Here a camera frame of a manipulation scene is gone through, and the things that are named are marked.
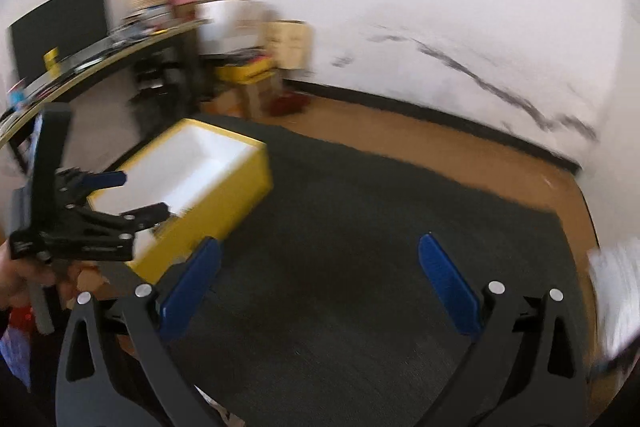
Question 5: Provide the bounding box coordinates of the yellow storage box on floor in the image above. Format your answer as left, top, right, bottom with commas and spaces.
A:
216, 55, 276, 84

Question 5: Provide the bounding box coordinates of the yellow cardboard box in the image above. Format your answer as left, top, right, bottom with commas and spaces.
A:
88, 119, 272, 284

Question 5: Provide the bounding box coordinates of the black flat monitor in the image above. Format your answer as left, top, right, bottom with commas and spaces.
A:
9, 0, 110, 84

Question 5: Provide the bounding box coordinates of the person left hand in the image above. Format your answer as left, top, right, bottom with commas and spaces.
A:
0, 241, 103, 311

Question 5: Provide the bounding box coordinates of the white paper shopping bag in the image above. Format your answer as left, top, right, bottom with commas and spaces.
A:
195, 0, 267, 56

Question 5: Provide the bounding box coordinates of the wooden desk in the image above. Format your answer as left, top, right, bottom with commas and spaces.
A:
1, 20, 204, 147

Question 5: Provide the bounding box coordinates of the beige paper shopping bag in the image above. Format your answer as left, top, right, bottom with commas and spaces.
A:
265, 20, 312, 70

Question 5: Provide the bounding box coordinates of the black dotted table mat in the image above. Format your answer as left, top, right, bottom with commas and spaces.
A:
168, 116, 588, 426

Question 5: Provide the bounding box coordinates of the white plastic package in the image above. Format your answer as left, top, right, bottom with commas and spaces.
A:
589, 237, 639, 360

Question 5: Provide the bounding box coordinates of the red cloth on floor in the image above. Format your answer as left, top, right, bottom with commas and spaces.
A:
269, 92, 310, 117

